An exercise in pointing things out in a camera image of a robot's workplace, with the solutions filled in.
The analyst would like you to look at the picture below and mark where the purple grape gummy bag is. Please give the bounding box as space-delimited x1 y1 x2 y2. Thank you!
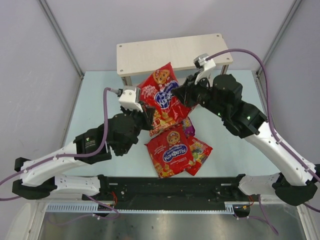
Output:
182 117 196 138

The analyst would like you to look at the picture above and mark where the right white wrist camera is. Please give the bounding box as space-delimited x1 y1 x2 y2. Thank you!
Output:
193 53 216 85

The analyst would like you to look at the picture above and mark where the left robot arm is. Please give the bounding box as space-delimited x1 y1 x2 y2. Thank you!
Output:
12 105 156 200

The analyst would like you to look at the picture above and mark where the white two-tier wooden shelf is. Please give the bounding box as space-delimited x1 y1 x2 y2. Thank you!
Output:
116 33 228 85

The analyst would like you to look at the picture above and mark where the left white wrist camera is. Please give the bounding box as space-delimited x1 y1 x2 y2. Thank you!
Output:
118 85 143 112

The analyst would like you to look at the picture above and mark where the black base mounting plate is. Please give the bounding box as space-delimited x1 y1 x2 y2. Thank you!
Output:
93 174 258 211

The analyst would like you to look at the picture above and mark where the red assorted gummy bag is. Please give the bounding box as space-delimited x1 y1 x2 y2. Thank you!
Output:
185 136 213 176

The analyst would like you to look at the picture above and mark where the white slotted cable duct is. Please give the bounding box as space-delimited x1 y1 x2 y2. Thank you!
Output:
46 203 111 213

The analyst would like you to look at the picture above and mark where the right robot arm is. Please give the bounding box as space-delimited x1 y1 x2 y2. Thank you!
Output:
171 74 320 206

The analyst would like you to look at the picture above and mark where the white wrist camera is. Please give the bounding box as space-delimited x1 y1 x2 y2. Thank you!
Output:
118 85 143 112
193 53 216 85

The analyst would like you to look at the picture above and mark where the red Konfety candy bag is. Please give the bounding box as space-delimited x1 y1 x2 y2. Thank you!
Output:
137 62 194 137
145 125 194 178

